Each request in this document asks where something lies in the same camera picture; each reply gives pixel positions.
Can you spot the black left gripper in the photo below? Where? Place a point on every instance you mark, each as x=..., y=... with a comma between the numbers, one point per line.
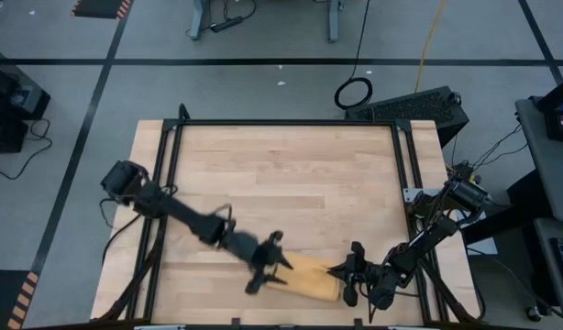
x=256, y=252

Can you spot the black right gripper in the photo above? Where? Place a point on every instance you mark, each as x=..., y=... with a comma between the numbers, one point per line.
x=373, y=284

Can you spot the orange waffle weave towel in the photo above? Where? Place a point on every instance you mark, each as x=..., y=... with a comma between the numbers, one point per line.
x=309, y=279

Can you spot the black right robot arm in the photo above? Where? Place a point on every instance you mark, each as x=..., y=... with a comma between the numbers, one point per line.
x=433, y=238

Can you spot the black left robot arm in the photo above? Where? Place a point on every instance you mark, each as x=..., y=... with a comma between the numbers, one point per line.
x=180, y=213

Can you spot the white paper sign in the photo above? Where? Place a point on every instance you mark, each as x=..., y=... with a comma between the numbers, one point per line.
x=485, y=247

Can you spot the black computer tower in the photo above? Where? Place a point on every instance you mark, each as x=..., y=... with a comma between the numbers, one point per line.
x=410, y=107

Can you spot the black table support leg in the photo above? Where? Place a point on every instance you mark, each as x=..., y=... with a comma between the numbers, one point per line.
x=515, y=215

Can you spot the black caster wheel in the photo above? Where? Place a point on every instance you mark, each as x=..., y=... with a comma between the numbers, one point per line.
x=533, y=314

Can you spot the grey side table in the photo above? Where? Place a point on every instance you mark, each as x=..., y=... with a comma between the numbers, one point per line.
x=545, y=275
x=552, y=174

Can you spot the grey desk leg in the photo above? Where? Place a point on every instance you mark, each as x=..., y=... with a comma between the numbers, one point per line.
x=199, y=18
x=333, y=23

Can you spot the black power strip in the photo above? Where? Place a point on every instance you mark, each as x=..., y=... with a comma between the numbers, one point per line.
x=226, y=24

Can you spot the black monitor with lit screen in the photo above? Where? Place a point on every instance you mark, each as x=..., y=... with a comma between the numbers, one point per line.
x=559, y=110

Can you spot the black orange hazard mat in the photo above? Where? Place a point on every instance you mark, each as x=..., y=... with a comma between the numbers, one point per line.
x=98, y=8
x=2, y=298

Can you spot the black equipment stack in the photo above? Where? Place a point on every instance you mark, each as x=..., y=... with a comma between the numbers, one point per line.
x=11, y=96

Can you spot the silver aluminium bracket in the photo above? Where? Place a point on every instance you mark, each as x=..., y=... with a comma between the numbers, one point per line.
x=160, y=327
x=405, y=328

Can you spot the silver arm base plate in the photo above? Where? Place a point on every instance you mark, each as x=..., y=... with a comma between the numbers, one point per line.
x=411, y=194

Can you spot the black aluminium table frame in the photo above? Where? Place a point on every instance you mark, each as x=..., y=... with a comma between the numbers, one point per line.
x=286, y=122

